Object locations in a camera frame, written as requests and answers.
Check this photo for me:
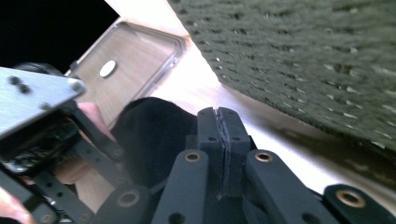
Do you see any clear plastic lid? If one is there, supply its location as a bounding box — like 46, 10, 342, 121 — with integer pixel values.
64, 18, 189, 129

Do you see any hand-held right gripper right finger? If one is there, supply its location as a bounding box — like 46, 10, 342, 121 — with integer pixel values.
219, 106, 341, 224

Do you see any black sock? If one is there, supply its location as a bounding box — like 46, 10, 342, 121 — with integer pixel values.
110, 96, 202, 190

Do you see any green woven basket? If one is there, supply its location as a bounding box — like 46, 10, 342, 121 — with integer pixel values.
167, 0, 396, 157

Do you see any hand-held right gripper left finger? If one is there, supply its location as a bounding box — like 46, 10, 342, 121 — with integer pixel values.
150, 106, 226, 224

